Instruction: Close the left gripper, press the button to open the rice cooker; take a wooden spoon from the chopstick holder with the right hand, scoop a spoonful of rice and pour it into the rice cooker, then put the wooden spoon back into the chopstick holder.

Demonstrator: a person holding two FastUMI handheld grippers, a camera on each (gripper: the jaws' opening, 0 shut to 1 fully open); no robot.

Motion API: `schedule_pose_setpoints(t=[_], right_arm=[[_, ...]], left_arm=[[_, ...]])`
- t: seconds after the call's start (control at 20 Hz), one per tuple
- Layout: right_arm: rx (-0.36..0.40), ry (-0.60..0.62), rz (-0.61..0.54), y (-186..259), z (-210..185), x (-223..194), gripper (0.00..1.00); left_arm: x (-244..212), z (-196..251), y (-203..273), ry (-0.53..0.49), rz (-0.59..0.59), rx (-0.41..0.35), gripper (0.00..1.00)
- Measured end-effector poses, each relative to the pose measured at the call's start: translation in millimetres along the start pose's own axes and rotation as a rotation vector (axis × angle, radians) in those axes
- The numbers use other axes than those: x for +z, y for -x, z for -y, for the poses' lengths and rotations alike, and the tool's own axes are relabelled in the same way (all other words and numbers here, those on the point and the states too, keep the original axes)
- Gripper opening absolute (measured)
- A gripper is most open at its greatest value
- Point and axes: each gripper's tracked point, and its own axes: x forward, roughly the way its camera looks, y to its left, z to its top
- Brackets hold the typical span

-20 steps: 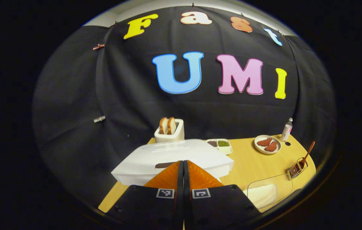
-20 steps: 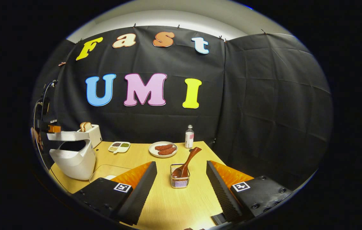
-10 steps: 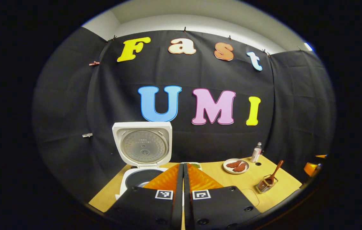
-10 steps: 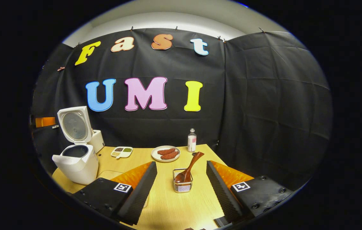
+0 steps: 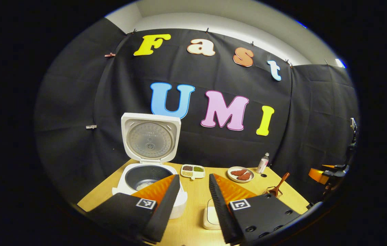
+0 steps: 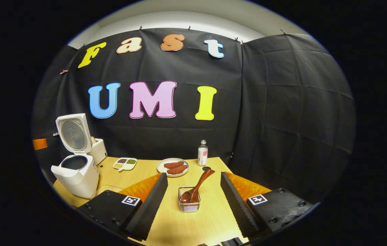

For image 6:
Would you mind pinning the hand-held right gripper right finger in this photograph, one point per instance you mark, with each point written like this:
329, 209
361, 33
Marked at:
237, 205

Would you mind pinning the white round plate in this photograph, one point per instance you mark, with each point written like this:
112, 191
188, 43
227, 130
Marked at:
162, 167

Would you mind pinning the white divided grain dish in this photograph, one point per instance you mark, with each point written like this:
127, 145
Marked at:
125, 164

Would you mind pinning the clear bottle with pink label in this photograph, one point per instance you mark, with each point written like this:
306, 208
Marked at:
202, 155

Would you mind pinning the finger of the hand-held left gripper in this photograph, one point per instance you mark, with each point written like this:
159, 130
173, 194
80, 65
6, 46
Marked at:
39, 144

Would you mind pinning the white toaster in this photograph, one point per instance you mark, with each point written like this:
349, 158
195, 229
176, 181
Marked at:
99, 150

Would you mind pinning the brown wooden spoon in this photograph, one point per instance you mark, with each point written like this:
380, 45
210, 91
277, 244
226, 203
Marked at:
198, 186

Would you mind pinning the toast bread slice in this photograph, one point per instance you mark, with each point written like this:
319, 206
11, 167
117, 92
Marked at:
93, 140

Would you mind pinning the black backdrop cloth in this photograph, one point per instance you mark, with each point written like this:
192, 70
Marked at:
265, 119

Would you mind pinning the white rice cooker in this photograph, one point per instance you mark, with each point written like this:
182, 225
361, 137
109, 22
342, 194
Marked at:
80, 177

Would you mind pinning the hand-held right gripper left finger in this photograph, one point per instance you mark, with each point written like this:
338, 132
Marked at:
150, 208

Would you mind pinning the red meat piece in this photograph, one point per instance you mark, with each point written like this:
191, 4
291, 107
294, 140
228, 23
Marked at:
173, 164
178, 169

